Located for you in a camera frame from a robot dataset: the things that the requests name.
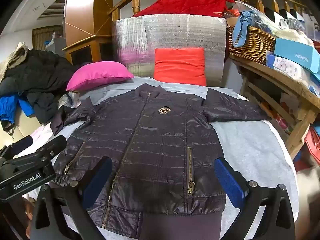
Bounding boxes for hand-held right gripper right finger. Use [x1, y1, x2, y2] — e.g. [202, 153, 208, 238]
[215, 157, 297, 240]

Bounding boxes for pink pillow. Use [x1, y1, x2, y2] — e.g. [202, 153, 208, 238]
[66, 61, 135, 91]

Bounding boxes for cream leather sofa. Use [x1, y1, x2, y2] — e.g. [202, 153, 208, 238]
[7, 110, 54, 143]

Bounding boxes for red pillow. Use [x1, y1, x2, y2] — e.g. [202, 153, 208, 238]
[153, 47, 207, 87]

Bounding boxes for beige fleece garment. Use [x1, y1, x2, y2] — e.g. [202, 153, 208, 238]
[0, 42, 29, 82]

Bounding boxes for wooden shelf table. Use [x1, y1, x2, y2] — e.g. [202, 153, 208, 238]
[229, 54, 320, 161]

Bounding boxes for red quilt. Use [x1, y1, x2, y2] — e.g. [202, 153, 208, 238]
[132, 0, 236, 18]

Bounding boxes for blue garment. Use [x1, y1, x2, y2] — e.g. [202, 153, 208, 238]
[0, 94, 34, 124]

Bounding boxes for white printed box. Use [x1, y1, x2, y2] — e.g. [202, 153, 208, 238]
[266, 51, 313, 85]

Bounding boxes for silver foil insulation mat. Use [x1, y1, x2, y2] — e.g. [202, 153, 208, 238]
[112, 14, 228, 88]

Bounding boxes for dark quilted zip jacket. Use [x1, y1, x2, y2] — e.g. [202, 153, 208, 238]
[50, 84, 272, 240]

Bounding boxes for wicker basket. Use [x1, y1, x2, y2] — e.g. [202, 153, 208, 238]
[227, 26, 277, 65]

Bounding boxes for wooden stair railing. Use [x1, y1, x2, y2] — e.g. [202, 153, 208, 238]
[107, 0, 308, 23]

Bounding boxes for red bag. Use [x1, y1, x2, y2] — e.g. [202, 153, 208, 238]
[294, 127, 320, 173]

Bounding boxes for grey fleece blanket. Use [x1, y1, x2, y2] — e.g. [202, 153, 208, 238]
[22, 76, 300, 240]

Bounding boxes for blue cloth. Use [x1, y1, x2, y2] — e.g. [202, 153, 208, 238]
[232, 10, 266, 48]

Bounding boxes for wooden cabinet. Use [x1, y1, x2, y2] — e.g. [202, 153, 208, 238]
[61, 0, 115, 67]

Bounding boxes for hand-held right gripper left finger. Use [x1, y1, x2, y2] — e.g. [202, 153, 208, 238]
[30, 156, 113, 240]

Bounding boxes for blue cardboard box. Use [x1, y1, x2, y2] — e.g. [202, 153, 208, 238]
[274, 37, 320, 74]

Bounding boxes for pile of dark clothes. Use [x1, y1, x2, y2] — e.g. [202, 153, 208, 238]
[0, 49, 80, 124]

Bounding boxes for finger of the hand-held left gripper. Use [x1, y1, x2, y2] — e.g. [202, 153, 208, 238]
[33, 135, 68, 161]
[4, 136, 34, 156]

